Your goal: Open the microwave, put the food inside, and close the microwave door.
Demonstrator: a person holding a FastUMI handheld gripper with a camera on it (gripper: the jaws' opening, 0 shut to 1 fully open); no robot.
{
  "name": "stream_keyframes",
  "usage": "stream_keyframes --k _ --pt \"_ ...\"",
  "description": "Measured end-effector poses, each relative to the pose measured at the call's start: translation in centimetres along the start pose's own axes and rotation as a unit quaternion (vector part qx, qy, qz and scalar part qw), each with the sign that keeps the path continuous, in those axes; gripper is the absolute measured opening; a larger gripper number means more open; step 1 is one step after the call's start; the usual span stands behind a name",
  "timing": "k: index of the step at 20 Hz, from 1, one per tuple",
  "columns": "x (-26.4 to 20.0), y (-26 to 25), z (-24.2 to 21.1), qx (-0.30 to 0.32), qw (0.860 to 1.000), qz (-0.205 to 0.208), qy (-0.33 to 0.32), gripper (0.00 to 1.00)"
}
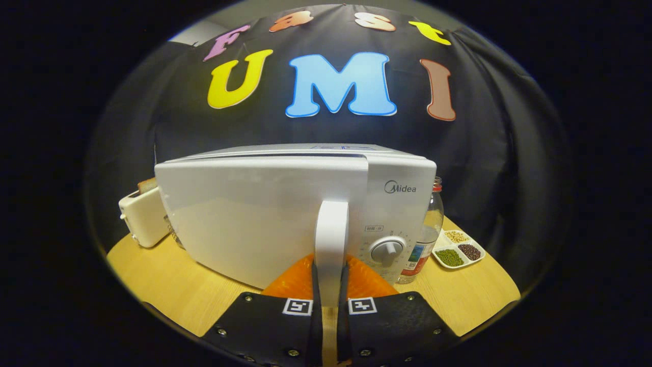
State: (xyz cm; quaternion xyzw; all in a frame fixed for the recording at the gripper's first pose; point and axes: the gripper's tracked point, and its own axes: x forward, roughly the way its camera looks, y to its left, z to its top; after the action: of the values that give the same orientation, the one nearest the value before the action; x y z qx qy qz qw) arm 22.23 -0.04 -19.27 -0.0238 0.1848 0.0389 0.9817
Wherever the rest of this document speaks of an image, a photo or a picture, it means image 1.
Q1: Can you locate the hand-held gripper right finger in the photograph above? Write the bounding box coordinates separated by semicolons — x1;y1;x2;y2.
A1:
336;255;461;367

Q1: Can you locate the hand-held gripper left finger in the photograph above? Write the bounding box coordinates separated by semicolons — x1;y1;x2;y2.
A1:
201;253;324;367

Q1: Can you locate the white microwave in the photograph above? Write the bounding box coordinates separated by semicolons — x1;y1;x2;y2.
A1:
154;144;437;307

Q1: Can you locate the divided dish of beans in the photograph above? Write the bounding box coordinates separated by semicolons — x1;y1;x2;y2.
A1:
432;229;486;270

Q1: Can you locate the clear plastic water bottle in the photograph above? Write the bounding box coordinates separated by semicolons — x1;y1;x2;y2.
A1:
396;176;445;284

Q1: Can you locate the white toaster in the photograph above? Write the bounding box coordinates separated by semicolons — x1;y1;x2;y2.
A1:
119;186;171;249

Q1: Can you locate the black backdrop cloth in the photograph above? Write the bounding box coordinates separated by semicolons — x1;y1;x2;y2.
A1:
84;3;574;291

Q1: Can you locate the small wire basket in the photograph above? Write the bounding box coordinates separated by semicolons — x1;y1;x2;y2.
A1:
164;214;184;249

